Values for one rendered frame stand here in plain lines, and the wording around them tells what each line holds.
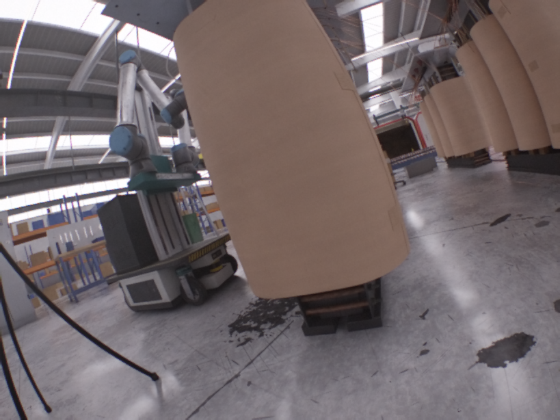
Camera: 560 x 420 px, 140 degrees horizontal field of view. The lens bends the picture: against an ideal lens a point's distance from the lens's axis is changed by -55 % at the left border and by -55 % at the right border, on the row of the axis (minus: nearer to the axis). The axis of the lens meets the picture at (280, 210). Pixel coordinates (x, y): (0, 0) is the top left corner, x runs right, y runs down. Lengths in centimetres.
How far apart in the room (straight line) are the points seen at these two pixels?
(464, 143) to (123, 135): 331
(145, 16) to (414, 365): 145
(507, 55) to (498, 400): 180
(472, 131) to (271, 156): 294
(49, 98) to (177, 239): 657
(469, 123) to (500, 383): 297
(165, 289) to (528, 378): 154
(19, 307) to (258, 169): 469
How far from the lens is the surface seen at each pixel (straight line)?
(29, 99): 757
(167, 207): 182
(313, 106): 48
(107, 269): 867
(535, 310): 69
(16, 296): 485
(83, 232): 544
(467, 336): 62
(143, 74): 173
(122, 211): 167
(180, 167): 181
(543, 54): 160
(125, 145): 132
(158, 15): 116
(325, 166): 46
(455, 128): 319
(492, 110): 221
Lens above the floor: 44
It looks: 3 degrees down
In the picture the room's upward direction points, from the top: 20 degrees counter-clockwise
